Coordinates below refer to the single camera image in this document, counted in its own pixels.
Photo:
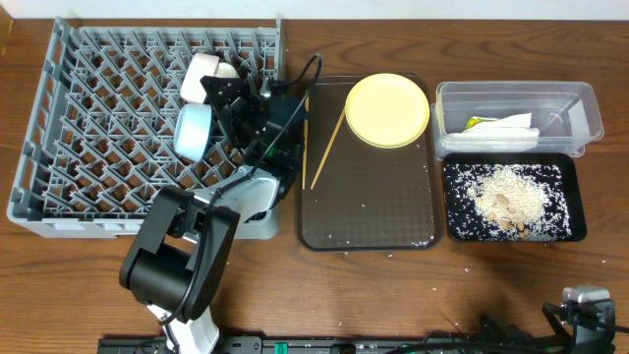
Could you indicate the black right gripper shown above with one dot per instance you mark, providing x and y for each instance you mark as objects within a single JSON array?
[{"x": 552, "y": 310}]

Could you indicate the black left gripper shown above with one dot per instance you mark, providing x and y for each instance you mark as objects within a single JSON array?
[{"x": 236, "y": 109}]

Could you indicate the white cup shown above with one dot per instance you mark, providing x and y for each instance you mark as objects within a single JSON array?
[{"x": 226, "y": 70}]

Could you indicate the light blue bowl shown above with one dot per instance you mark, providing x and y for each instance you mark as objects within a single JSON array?
[{"x": 192, "y": 131}]

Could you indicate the wooden chopstick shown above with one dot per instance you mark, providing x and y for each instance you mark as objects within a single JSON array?
[
  {"x": 328, "y": 147},
  {"x": 305, "y": 149}
]

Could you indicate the yellow plate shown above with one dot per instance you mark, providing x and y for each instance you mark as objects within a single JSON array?
[{"x": 387, "y": 110}]

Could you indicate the white napkin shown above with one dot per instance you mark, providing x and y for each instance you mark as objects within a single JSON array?
[{"x": 510, "y": 134}]

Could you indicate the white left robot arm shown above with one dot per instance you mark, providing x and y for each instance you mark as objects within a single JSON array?
[{"x": 176, "y": 262}]

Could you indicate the black food waste tray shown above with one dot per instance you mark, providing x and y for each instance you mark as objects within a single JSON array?
[{"x": 563, "y": 161}]

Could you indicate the clear plastic waste bin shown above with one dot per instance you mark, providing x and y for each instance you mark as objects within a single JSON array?
[{"x": 566, "y": 113}]

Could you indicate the grey plastic dish rack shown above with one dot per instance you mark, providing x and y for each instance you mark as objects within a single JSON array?
[{"x": 99, "y": 143}]

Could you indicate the rice and peanut pile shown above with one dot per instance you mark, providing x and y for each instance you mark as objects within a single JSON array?
[{"x": 506, "y": 202}]

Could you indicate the dark brown serving tray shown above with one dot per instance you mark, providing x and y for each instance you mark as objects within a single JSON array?
[{"x": 366, "y": 198}]

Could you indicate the yellow green wrapper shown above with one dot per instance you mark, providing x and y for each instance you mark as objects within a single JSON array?
[{"x": 474, "y": 121}]

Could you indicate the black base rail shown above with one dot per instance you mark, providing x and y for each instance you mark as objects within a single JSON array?
[{"x": 258, "y": 345}]

